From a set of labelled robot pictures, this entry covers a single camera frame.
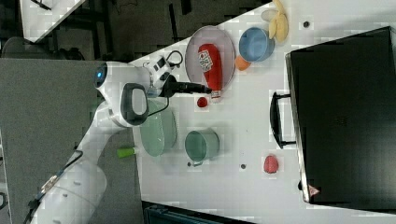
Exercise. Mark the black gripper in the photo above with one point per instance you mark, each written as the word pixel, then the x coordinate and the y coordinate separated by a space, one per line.
pixel 171 86

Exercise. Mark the red plush ketchup bottle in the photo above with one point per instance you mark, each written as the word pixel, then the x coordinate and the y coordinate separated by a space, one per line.
pixel 210 62

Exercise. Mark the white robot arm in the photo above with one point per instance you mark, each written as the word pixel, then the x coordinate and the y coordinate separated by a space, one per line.
pixel 72 195

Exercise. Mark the lilac round plate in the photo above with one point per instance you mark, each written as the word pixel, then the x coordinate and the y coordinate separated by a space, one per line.
pixel 224 44

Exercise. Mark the red plush strawberry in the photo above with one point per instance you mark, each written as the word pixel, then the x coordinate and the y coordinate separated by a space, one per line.
pixel 202 102

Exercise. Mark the green oval colander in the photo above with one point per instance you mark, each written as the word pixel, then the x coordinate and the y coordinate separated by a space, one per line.
pixel 159 131

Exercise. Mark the orange plush fruit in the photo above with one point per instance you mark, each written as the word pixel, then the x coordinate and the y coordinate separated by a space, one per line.
pixel 241 64

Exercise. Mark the green metal cup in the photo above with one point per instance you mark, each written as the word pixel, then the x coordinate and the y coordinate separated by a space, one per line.
pixel 201 145

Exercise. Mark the blue bowl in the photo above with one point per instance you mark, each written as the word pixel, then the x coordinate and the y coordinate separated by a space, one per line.
pixel 255 45

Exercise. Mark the green plush apple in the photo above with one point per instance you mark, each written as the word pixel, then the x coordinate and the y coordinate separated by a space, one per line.
pixel 125 152

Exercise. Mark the white plush garlic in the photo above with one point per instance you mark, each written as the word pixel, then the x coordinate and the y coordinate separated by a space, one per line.
pixel 268 14

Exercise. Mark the yellow plush banana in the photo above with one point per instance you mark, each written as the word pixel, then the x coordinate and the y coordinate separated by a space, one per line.
pixel 279 26

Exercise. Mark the pink plush fruit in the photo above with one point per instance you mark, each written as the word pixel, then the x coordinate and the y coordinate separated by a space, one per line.
pixel 270 164

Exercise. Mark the silver black toaster oven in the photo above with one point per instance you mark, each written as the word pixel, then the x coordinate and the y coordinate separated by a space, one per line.
pixel 342 96

